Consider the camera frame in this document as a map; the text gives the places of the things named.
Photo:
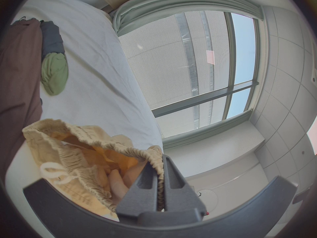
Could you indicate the round wall mirror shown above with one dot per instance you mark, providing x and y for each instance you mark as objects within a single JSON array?
[{"x": 210, "y": 199}]

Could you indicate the tan shorts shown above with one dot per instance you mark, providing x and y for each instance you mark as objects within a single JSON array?
[{"x": 74, "y": 157}]

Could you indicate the black garment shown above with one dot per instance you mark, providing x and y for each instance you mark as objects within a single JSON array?
[{"x": 52, "y": 38}]

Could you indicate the green garment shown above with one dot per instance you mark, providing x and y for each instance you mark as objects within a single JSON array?
[{"x": 54, "y": 75}]

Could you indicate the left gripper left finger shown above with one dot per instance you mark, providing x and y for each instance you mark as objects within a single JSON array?
[{"x": 138, "y": 199}]

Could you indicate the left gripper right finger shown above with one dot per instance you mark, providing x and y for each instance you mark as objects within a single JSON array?
[{"x": 178, "y": 194}]

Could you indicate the ceiling light panel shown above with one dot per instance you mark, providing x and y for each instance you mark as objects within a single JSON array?
[{"x": 312, "y": 137}]

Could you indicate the brown garment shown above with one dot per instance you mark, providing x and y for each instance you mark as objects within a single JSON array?
[{"x": 17, "y": 83}]

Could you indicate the window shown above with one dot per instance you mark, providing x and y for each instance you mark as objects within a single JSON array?
[{"x": 185, "y": 71}]

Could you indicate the bed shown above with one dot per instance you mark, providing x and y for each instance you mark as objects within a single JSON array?
[{"x": 99, "y": 71}]

